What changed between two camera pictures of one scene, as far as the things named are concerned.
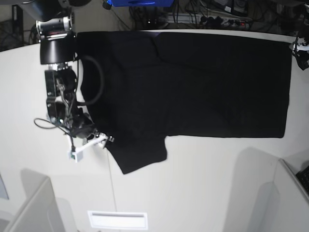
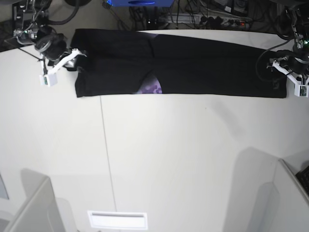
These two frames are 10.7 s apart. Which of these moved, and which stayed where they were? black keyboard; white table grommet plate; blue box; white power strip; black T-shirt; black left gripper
Moved: black T-shirt; black left gripper
Stayed: black keyboard; white table grommet plate; blue box; white power strip
